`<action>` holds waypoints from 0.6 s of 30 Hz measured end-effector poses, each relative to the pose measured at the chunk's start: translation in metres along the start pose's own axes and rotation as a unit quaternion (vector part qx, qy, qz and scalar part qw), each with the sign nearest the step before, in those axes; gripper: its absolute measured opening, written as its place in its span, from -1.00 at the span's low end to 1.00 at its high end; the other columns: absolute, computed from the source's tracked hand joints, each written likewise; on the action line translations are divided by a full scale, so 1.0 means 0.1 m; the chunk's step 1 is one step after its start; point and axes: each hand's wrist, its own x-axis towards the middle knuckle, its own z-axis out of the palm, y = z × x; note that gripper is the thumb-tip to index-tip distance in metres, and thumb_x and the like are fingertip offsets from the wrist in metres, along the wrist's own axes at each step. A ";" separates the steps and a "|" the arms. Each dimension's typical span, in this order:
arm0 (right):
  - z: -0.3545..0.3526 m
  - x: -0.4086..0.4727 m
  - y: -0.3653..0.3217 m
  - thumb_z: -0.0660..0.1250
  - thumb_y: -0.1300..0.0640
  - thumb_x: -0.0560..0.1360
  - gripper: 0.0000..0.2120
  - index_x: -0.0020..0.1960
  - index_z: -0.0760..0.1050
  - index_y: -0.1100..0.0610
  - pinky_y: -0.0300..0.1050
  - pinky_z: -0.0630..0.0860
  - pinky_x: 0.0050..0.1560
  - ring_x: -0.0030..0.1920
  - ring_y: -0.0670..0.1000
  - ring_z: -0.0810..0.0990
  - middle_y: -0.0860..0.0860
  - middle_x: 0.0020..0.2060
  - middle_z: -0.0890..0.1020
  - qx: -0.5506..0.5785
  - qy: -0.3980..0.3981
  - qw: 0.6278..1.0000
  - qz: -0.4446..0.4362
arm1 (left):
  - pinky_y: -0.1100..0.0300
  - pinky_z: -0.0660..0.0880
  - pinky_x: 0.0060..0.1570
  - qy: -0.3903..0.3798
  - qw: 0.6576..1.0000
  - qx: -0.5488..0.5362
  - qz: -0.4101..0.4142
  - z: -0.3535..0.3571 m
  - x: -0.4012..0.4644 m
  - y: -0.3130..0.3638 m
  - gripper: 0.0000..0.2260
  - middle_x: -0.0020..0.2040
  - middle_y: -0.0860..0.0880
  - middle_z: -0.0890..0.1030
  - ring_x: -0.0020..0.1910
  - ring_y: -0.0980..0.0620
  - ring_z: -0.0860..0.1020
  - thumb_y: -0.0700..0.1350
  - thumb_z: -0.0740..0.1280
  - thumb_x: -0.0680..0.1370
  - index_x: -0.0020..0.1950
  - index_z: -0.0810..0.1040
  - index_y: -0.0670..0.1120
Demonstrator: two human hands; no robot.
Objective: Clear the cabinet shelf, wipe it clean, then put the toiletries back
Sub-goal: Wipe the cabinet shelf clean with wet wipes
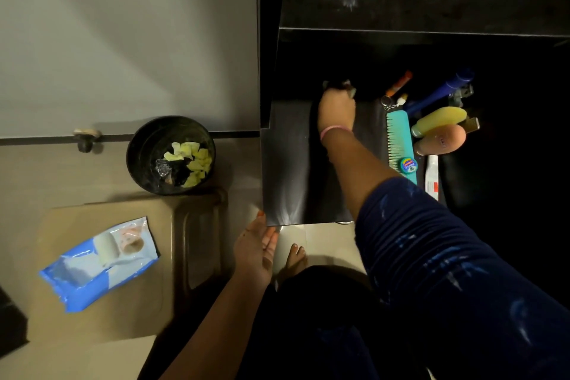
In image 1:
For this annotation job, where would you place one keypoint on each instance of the person's left hand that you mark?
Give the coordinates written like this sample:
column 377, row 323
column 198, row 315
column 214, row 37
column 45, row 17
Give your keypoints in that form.
column 254, row 252

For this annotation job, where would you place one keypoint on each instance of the person's right hand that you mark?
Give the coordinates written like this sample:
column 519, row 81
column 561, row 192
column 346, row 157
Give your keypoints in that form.
column 337, row 110

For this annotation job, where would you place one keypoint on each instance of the white wet wipe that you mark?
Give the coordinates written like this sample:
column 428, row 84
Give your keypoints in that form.
column 349, row 86

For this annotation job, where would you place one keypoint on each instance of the metal keyring with white charm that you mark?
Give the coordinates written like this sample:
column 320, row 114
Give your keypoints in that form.
column 401, row 100

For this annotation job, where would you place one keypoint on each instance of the teal wide-tooth comb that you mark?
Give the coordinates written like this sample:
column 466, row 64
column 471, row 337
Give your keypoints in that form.
column 398, row 135

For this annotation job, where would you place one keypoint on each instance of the orange lip balm stick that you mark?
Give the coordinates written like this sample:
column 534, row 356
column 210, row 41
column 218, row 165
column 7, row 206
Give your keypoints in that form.
column 399, row 83

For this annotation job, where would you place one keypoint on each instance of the colourful round-capped tube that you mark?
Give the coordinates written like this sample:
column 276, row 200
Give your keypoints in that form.
column 408, row 165

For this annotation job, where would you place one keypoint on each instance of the blue plastic bottle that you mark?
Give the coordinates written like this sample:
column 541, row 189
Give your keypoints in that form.
column 436, row 92

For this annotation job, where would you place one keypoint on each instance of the yellow makeup sponge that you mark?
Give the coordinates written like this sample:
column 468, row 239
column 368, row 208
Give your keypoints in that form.
column 441, row 120

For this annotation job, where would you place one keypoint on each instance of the pink makeup sponge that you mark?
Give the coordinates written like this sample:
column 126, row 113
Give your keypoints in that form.
column 441, row 140

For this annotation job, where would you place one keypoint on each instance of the white tube with red label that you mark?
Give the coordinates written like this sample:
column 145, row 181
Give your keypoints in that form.
column 432, row 179

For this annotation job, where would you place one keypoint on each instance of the person's left forearm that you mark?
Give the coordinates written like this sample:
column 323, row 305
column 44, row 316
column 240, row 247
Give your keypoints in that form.
column 213, row 330

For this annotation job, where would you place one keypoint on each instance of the person's right forearm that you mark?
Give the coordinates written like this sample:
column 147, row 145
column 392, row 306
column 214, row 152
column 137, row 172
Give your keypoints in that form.
column 356, row 170

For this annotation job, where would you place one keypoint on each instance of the person's bare foot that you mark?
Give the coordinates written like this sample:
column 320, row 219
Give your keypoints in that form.
column 296, row 259

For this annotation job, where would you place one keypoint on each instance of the person's dark trousers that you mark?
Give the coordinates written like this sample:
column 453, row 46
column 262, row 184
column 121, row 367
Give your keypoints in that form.
column 303, row 330

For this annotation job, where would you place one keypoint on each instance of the pink wrist thread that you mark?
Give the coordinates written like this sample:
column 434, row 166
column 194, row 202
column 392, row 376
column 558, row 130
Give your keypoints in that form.
column 334, row 129

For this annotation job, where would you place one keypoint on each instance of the yellow crumpled wipes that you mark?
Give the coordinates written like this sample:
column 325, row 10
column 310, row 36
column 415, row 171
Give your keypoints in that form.
column 198, row 161

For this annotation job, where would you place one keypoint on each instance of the clear plastic wrapper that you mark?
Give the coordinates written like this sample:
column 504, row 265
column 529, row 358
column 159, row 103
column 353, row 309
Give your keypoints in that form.
column 163, row 168

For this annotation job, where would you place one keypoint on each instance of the metal cabinet hinge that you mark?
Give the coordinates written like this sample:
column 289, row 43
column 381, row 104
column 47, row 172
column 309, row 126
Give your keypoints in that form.
column 463, row 92

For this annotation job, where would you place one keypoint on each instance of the beige plastic stool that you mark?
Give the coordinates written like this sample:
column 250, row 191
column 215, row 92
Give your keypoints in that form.
column 133, row 295

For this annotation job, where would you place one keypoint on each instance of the dark cabinet shelf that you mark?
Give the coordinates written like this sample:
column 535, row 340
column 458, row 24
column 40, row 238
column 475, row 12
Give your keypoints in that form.
column 423, row 1

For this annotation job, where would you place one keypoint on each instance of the black round waste bin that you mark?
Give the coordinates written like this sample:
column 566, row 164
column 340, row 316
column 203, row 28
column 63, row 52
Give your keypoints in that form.
column 142, row 157

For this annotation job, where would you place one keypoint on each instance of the blue wet wipes pack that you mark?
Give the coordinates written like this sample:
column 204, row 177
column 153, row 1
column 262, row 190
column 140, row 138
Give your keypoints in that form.
column 75, row 277

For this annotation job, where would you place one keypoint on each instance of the blue patterned right sleeve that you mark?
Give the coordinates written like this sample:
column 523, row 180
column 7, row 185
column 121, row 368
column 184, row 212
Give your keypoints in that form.
column 467, row 277

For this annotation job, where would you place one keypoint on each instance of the pale cabinet door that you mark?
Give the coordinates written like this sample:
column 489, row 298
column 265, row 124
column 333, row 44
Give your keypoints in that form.
column 111, row 37

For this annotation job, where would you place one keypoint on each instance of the dark furniture piece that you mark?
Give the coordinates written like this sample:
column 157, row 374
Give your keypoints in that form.
column 11, row 322

